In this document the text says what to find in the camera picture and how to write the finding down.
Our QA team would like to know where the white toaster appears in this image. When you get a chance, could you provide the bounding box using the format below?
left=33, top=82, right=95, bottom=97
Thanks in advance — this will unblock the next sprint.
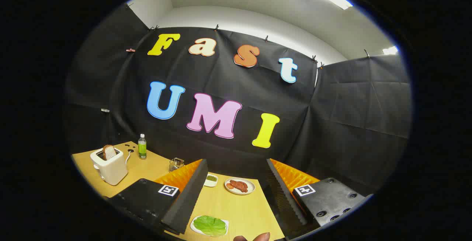
left=90, top=147, right=129, bottom=186

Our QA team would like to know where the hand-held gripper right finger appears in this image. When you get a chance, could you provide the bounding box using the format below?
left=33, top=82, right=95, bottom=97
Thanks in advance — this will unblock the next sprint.
left=266, top=158, right=373, bottom=240

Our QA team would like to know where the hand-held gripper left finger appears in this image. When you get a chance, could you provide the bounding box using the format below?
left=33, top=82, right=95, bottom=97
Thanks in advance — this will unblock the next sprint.
left=105, top=159, right=209, bottom=235

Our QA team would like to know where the white square plate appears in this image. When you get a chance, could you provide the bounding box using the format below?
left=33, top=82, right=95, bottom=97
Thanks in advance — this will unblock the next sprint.
left=190, top=215, right=229, bottom=237

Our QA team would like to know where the red meat slice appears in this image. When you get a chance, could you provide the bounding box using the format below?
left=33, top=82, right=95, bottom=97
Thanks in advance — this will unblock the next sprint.
left=229, top=180, right=248, bottom=193

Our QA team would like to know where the round white meat plate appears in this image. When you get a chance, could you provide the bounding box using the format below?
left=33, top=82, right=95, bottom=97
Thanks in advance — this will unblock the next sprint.
left=225, top=178, right=256, bottom=195

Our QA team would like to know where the green lettuce leaf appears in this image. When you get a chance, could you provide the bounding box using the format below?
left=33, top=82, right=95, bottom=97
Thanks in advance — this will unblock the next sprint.
left=193, top=215, right=227, bottom=237

